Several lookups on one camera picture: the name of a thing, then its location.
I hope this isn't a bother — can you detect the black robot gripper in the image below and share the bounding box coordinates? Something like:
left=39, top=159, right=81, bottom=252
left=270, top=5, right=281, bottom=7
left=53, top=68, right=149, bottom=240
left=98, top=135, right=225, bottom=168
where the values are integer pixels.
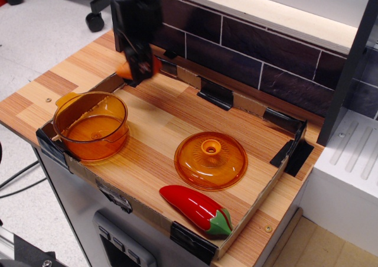
left=124, top=0, right=162, bottom=81

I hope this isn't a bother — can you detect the orange toy carrot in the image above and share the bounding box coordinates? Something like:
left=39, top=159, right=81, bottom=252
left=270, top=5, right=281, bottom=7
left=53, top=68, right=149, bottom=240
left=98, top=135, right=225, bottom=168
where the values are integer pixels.
left=115, top=56, right=162, bottom=80

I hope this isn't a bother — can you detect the orange transparent plastic pot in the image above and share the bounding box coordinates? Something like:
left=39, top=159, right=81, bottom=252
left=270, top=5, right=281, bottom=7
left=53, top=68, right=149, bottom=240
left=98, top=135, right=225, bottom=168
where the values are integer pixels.
left=53, top=91, right=129, bottom=161

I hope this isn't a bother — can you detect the orange transparent pot lid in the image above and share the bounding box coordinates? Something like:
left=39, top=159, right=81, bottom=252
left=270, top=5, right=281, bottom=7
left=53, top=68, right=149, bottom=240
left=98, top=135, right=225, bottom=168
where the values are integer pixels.
left=174, top=132, right=248, bottom=191

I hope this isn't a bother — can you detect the black chair caster wheel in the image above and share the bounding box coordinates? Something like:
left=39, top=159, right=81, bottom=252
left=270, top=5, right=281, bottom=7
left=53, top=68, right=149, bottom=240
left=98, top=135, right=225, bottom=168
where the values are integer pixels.
left=85, top=13, right=105, bottom=32

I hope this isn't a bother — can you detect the red toy chili pepper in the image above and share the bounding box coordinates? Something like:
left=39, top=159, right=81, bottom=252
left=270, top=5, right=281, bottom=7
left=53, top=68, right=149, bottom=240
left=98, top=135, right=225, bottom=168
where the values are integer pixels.
left=159, top=185, right=233, bottom=236

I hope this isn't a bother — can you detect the grey toy oven panel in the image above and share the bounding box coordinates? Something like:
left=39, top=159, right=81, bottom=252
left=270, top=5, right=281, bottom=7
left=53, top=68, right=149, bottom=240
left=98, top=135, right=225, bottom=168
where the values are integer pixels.
left=93, top=211, right=157, bottom=267

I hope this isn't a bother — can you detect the white toy sink drainer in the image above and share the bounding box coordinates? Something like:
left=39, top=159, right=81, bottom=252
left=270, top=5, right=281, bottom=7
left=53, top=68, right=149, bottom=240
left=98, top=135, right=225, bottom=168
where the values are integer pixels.
left=314, top=110, right=377, bottom=198

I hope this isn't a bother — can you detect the dark vertical post left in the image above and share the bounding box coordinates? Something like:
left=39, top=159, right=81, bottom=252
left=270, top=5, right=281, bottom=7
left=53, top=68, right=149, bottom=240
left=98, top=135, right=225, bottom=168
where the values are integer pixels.
left=110, top=0, right=127, bottom=52

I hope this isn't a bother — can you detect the dark vertical post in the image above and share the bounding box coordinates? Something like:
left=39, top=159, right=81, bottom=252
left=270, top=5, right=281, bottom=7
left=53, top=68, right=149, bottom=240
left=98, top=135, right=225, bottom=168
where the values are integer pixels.
left=317, top=0, right=377, bottom=146
left=110, top=0, right=127, bottom=52

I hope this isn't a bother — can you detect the black floor cable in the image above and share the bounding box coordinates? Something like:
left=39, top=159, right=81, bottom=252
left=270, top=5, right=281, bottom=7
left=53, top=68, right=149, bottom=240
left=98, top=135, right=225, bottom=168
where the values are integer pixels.
left=0, top=160, right=48, bottom=198

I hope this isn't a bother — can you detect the dark vertical post right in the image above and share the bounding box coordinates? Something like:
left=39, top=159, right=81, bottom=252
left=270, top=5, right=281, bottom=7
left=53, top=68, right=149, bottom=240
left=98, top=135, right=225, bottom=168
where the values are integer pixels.
left=317, top=0, right=377, bottom=146

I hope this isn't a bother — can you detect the black metal frame corner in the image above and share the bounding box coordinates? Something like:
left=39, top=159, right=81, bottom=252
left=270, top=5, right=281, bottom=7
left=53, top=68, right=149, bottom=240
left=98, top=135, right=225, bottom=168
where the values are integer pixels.
left=1, top=222, right=66, bottom=267

